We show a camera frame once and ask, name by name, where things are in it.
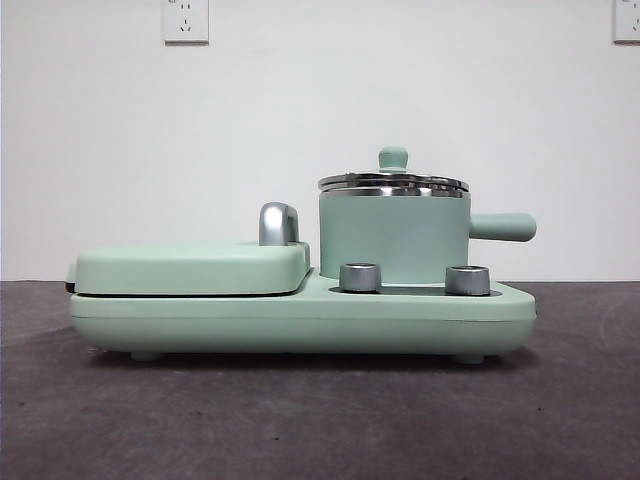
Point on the glass pot lid green knob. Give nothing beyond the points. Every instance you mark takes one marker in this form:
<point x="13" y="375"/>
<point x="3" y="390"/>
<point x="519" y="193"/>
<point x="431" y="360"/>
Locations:
<point x="394" y="159"/>

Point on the silver control knob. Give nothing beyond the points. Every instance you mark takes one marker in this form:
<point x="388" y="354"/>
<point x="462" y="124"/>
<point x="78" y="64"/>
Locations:
<point x="360" y="277"/>
<point x="467" y="281"/>

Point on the green breakfast machine base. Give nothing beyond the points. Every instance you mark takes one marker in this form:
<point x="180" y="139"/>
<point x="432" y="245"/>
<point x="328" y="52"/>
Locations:
<point x="200" y="325"/>

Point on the white wall socket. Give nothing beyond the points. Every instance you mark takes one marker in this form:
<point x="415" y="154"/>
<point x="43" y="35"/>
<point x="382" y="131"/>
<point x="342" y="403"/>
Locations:
<point x="627" y="20"/>
<point x="186" y="20"/>

